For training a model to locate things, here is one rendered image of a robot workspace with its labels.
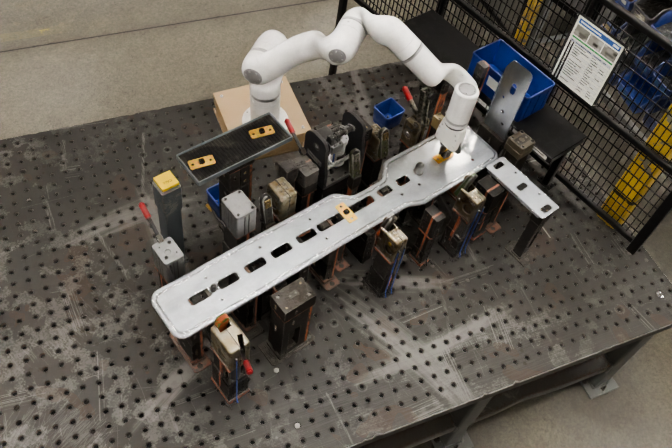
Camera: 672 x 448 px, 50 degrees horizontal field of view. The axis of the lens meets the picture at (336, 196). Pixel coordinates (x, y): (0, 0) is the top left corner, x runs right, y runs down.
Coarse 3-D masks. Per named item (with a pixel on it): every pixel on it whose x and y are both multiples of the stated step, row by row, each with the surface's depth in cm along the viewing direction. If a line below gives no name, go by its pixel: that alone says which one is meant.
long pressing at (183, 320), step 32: (416, 160) 263; (448, 160) 265; (480, 160) 267; (416, 192) 254; (288, 224) 239; (352, 224) 242; (224, 256) 228; (256, 256) 230; (288, 256) 231; (320, 256) 233; (160, 288) 218; (192, 288) 220; (224, 288) 221; (256, 288) 223; (192, 320) 214
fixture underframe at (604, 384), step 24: (600, 360) 309; (624, 360) 305; (528, 384) 298; (552, 384) 299; (600, 384) 325; (480, 408) 271; (504, 408) 293; (408, 432) 279; (432, 432) 280; (456, 432) 287
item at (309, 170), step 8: (296, 160) 247; (304, 160) 247; (304, 168) 245; (312, 168) 245; (304, 176) 243; (312, 176) 245; (296, 184) 250; (304, 184) 246; (312, 184) 249; (304, 192) 250; (312, 192) 256; (296, 200) 258; (304, 200) 256; (296, 208) 261; (304, 208) 260
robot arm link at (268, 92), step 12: (264, 36) 262; (276, 36) 262; (252, 48) 260; (264, 48) 258; (252, 84) 272; (264, 84) 271; (276, 84) 272; (252, 96) 275; (264, 96) 272; (276, 96) 276
